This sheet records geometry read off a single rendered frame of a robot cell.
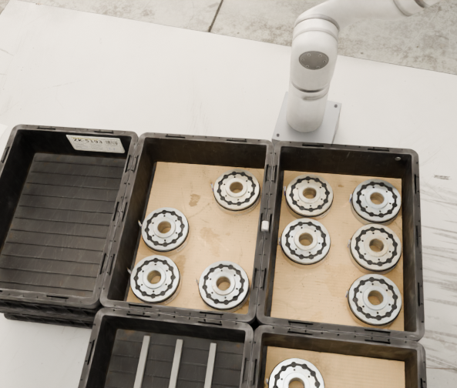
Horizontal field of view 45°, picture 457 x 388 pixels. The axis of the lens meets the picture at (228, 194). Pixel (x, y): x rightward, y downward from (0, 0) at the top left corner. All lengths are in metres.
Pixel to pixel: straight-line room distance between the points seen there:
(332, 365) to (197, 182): 0.49
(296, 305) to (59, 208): 0.58
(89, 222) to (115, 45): 0.67
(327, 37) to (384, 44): 1.55
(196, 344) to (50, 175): 0.54
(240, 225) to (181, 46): 0.69
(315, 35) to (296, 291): 0.51
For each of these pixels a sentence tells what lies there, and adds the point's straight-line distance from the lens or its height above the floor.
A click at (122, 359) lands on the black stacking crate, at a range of 1.15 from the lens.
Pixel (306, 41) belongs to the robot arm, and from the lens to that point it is 1.11.
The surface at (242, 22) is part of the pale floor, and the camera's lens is 2.73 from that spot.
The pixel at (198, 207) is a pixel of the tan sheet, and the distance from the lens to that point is 1.23.
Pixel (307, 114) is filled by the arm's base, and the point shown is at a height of 0.87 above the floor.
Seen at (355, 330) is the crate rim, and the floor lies 0.93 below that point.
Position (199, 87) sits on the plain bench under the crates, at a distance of 1.58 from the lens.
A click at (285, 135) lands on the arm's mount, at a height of 0.79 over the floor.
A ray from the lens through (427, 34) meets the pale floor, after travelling 2.74.
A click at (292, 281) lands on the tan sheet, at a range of 1.15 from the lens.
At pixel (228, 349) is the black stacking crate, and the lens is 1.12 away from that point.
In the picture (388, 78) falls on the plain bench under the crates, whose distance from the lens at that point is 1.61.
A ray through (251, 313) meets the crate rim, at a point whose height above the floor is 0.93.
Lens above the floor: 1.92
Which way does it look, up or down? 62 degrees down
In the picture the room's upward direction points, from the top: 10 degrees counter-clockwise
